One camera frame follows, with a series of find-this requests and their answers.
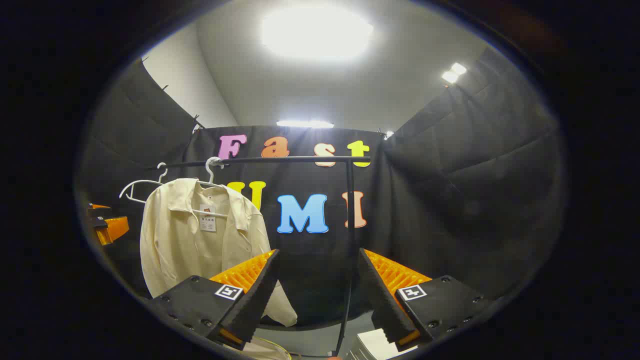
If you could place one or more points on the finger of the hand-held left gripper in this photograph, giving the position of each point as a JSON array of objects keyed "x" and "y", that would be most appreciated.
[
  {"x": 97, "y": 212},
  {"x": 112, "y": 230}
]

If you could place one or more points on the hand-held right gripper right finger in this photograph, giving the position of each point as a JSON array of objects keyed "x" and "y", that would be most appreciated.
[{"x": 385, "y": 305}]

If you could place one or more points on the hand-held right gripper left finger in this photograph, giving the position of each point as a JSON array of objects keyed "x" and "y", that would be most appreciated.
[{"x": 257, "y": 305}]

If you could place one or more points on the cream collared shirt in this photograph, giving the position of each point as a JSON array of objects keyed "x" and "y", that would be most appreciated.
[{"x": 175, "y": 240}]

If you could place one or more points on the white plastic clothes hanger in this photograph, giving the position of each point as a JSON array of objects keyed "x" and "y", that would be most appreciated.
[
  {"x": 131, "y": 189},
  {"x": 210, "y": 170}
]

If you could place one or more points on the black metal clothes rack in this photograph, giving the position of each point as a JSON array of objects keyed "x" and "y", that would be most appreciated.
[{"x": 351, "y": 200}]

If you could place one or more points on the white flat board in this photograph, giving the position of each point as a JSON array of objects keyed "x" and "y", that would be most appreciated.
[{"x": 375, "y": 345}]

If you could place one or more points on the large ceiling light panel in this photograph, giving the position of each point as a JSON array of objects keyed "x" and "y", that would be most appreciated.
[{"x": 315, "y": 32}]

